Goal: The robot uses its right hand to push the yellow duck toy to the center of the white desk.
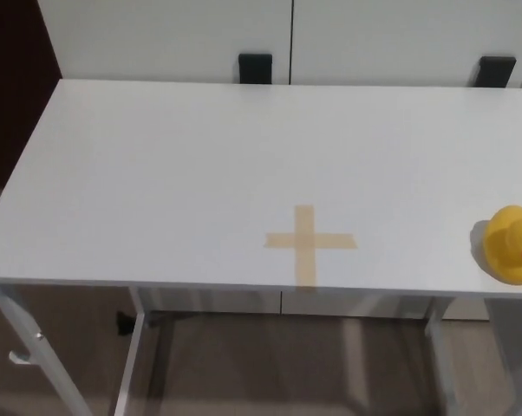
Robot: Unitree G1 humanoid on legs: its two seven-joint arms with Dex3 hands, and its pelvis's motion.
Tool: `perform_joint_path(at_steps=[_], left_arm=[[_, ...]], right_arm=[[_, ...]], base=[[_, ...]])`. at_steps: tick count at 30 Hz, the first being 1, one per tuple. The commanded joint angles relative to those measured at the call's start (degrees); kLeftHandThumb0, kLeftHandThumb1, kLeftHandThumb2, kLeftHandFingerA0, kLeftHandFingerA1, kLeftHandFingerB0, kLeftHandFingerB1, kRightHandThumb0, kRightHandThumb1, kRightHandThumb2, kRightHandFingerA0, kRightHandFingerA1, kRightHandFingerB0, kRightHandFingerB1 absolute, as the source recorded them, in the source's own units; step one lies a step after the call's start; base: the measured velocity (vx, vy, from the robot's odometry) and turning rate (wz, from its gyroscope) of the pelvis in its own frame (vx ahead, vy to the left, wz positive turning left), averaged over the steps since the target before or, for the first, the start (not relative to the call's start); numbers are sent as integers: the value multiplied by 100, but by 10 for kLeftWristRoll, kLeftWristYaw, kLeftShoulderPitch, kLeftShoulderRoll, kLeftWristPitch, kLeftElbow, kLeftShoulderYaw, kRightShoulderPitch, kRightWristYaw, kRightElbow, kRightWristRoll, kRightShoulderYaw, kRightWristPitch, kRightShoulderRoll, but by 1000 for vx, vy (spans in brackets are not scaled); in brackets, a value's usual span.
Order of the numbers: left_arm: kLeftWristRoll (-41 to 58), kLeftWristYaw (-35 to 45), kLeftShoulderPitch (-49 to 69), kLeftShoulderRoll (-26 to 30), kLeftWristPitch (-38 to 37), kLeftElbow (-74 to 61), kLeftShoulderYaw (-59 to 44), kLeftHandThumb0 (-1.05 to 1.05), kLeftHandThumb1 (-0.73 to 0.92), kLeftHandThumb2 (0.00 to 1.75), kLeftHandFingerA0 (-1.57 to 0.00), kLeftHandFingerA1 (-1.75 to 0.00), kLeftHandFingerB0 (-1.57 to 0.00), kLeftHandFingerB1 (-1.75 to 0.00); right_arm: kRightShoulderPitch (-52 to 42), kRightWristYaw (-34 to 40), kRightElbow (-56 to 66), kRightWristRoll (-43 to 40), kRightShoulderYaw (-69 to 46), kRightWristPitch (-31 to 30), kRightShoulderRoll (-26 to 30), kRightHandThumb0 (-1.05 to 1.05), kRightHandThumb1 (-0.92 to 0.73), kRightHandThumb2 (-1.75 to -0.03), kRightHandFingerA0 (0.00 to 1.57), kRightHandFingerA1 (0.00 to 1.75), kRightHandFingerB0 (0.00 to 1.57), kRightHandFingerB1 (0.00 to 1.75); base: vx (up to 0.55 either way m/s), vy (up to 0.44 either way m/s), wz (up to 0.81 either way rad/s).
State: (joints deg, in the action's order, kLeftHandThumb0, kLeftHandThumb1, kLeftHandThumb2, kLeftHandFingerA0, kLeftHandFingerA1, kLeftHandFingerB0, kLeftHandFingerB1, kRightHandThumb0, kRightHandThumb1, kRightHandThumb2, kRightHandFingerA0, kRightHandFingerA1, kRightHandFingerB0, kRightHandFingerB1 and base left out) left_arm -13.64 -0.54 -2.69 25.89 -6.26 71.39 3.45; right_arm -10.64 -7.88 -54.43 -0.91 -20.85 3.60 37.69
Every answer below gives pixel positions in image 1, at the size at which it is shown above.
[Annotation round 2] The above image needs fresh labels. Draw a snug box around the yellow rubber duck toy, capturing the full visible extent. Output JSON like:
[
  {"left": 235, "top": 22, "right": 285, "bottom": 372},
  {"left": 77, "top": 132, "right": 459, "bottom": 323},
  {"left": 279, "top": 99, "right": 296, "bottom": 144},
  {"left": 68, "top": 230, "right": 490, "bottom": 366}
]
[{"left": 481, "top": 204, "right": 522, "bottom": 286}]

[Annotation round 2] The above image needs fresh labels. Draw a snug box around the grey desk crossbar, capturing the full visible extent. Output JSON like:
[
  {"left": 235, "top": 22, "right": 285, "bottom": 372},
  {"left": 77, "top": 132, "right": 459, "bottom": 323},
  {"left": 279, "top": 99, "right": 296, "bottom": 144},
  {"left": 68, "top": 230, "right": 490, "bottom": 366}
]
[{"left": 147, "top": 310, "right": 431, "bottom": 325}]

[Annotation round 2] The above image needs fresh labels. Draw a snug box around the white metal desk leg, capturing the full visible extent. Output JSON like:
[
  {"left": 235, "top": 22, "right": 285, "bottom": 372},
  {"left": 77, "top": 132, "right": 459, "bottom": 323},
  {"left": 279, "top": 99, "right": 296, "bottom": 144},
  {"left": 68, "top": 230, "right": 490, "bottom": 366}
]
[
  {"left": 108, "top": 286, "right": 153, "bottom": 416},
  {"left": 0, "top": 283, "right": 93, "bottom": 416}
]

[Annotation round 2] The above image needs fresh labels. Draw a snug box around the grey desk side panel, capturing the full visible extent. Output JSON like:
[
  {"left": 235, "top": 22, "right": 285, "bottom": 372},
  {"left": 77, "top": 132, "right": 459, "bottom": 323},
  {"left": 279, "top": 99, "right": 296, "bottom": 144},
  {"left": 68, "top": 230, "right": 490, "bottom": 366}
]
[{"left": 485, "top": 297, "right": 522, "bottom": 416}]

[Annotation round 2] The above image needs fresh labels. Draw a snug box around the short beige tape strip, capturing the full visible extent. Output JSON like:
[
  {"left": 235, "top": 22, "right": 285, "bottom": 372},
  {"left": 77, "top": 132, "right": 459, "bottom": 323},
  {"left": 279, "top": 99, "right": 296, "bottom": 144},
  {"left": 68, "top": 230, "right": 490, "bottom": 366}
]
[{"left": 264, "top": 232, "right": 358, "bottom": 251}]

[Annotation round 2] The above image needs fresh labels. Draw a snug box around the small black floor object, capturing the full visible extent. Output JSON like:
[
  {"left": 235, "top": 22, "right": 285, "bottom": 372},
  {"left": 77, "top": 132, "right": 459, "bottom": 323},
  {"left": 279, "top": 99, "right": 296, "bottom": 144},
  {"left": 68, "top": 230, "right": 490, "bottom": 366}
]
[{"left": 115, "top": 309, "right": 135, "bottom": 335}]

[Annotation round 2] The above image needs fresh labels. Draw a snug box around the black rectangular bracket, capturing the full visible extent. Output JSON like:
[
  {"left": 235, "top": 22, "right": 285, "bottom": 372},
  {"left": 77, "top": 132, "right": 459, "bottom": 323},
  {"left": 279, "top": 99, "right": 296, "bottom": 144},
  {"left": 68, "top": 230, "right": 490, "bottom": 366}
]
[
  {"left": 474, "top": 55, "right": 517, "bottom": 89},
  {"left": 238, "top": 52, "right": 274, "bottom": 85}
]

